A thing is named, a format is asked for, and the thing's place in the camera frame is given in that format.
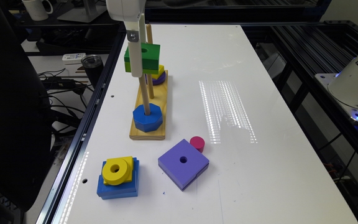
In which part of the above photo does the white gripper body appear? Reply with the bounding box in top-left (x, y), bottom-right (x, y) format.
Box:
top-left (106, 0), bottom-right (145, 22)

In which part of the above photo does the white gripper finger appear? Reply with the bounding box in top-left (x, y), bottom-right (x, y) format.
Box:
top-left (124, 21), bottom-right (143, 78)
top-left (139, 13), bottom-right (147, 43)

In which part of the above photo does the green square block with hole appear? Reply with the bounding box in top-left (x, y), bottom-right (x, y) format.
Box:
top-left (124, 43), bottom-right (160, 74)

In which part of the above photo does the small yellow square block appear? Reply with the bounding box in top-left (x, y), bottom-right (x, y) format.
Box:
top-left (152, 65), bottom-right (165, 80)

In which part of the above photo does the purple round disc block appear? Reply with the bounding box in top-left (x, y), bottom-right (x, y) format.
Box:
top-left (152, 72), bottom-right (167, 86)

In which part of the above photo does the blue octagon block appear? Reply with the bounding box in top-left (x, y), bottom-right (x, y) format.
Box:
top-left (133, 103), bottom-right (163, 133)

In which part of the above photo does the pink cylinder block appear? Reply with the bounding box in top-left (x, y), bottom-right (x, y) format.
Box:
top-left (190, 136), bottom-right (205, 153)

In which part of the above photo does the purple square block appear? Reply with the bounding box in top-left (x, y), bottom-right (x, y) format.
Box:
top-left (158, 139), bottom-right (209, 191)

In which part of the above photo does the blue square block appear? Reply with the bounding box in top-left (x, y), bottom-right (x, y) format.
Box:
top-left (97, 157), bottom-right (139, 200)

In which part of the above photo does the rear wooden peg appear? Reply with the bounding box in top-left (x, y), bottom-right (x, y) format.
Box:
top-left (145, 24), bottom-right (154, 44)

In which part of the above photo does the wooden peg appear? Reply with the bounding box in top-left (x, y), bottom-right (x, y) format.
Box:
top-left (139, 74), bottom-right (151, 116)
top-left (146, 74), bottom-right (154, 99)
top-left (145, 24), bottom-right (154, 44)

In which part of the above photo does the grey monitor stand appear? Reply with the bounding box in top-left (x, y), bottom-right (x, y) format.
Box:
top-left (57, 0), bottom-right (107, 23)

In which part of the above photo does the middle wooden peg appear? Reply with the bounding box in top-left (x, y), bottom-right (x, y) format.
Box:
top-left (146, 74), bottom-right (154, 99)

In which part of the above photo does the black tumbler cup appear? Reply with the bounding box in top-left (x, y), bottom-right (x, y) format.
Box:
top-left (81, 55), bottom-right (104, 87)

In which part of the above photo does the front wooden peg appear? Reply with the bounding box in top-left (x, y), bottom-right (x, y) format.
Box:
top-left (139, 74), bottom-right (151, 116)

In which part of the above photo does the white remote label device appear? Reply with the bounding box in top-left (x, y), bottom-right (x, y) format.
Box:
top-left (62, 53), bottom-right (86, 65)

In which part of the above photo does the white mug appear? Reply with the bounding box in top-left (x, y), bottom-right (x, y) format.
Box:
top-left (22, 0), bottom-right (53, 21)

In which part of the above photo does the black office chair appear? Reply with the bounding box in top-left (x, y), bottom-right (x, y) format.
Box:
top-left (0, 7), bottom-right (51, 212)

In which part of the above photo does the yellow ring block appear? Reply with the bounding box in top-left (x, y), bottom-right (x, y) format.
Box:
top-left (102, 156), bottom-right (134, 185)

